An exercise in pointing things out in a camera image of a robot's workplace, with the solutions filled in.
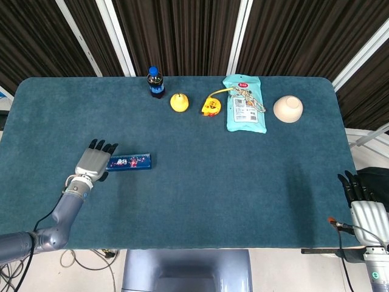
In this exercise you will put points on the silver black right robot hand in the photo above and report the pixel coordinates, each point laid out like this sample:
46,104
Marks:
369,219

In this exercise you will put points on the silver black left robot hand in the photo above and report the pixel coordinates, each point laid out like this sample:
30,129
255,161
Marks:
92,162

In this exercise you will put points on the blue glasses case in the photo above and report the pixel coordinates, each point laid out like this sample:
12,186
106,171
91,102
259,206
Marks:
133,161

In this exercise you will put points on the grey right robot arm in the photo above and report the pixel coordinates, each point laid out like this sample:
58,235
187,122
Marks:
378,270

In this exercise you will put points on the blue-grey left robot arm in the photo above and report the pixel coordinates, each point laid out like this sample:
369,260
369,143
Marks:
64,219

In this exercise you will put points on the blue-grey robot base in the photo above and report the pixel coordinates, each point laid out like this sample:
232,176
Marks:
187,270

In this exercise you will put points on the white metal rack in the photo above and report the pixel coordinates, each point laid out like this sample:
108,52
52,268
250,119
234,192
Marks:
367,140

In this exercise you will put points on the cola bottle blue cap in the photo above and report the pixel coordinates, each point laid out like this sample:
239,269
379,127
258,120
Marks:
156,86

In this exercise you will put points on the teal table cloth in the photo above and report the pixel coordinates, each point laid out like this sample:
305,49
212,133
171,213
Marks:
197,182

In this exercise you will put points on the yellow tape measure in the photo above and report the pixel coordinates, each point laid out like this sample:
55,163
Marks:
211,107

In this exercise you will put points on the beige upturned bowl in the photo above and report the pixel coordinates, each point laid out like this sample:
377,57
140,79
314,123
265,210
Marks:
288,109

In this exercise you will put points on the dark brown curtain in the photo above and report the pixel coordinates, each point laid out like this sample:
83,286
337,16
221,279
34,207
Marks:
182,36

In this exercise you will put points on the light blue snack packet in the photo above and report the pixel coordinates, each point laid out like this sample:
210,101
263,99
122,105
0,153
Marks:
246,121

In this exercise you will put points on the white frame post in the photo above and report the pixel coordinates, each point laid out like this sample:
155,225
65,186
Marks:
238,39
361,56
79,38
117,38

